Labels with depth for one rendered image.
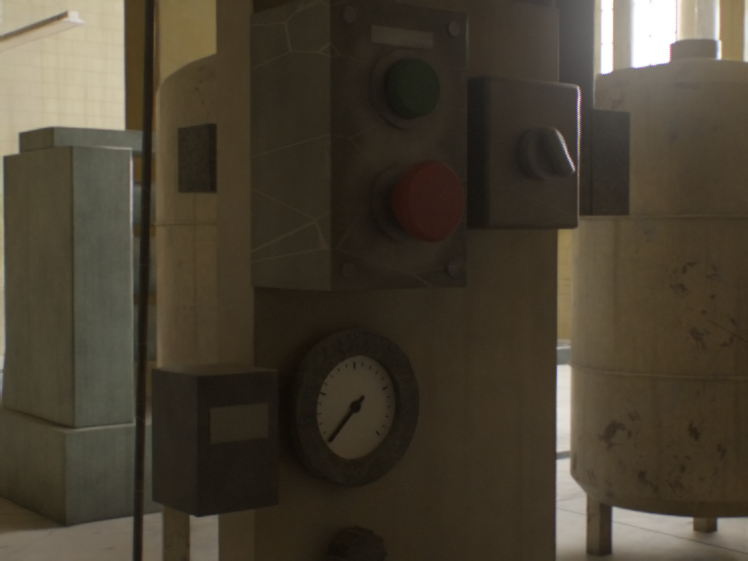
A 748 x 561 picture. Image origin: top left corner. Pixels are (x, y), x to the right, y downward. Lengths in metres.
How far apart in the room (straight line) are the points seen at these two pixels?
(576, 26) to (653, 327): 4.64
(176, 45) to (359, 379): 7.55
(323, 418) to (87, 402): 6.07
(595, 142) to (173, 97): 3.31
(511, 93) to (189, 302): 3.37
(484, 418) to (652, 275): 4.76
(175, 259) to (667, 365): 2.39
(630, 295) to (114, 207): 2.82
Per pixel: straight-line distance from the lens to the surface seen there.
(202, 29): 8.32
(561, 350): 7.15
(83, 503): 6.76
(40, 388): 7.11
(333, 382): 0.69
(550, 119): 0.72
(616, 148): 0.91
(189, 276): 4.03
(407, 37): 0.64
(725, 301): 5.52
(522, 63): 0.80
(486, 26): 0.78
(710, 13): 10.11
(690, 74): 5.58
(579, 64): 0.92
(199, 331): 4.00
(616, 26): 9.35
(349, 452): 0.70
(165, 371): 0.65
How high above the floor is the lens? 1.50
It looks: 2 degrees down
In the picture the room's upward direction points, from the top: straight up
